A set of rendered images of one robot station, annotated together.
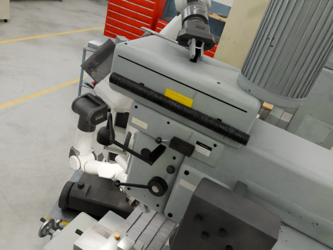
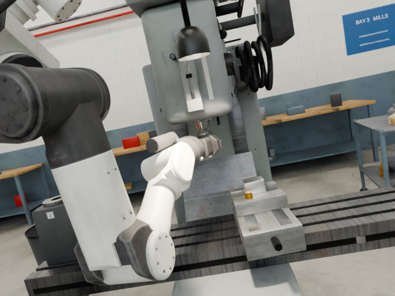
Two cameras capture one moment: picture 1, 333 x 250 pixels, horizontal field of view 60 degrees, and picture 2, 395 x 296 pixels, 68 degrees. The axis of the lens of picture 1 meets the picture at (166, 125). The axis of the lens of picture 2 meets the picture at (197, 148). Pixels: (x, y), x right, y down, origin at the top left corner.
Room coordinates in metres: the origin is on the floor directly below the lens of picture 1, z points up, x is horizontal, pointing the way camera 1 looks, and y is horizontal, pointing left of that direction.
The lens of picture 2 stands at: (1.13, 0.85, 1.36)
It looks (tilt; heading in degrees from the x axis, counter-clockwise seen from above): 9 degrees down; 258
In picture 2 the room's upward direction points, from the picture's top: 12 degrees counter-clockwise
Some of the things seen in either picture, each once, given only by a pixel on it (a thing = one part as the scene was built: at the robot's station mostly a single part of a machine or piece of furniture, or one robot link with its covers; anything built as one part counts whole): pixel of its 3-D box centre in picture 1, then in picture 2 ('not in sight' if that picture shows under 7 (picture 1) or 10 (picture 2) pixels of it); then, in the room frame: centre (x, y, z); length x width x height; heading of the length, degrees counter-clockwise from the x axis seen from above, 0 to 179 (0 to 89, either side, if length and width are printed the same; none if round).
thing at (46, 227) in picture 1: (51, 231); not in sight; (1.06, 0.45, 0.65); 0.16 x 0.12 x 0.12; 72
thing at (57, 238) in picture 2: not in sight; (79, 223); (1.36, -0.18, 1.05); 0.22 x 0.12 x 0.20; 165
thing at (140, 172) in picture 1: (161, 162); (190, 65); (0.91, -0.03, 1.47); 0.21 x 0.19 x 0.32; 162
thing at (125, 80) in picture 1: (175, 106); not in sight; (0.76, -0.01, 1.79); 0.45 x 0.04 x 0.04; 72
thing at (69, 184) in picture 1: (67, 194); not in sight; (1.48, 0.54, 0.50); 0.20 x 0.05 x 0.20; 2
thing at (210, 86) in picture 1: (190, 84); not in sight; (0.91, -0.04, 1.81); 0.47 x 0.26 x 0.16; 72
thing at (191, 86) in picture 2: (136, 154); (188, 70); (0.94, 0.08, 1.45); 0.04 x 0.04 x 0.21; 72
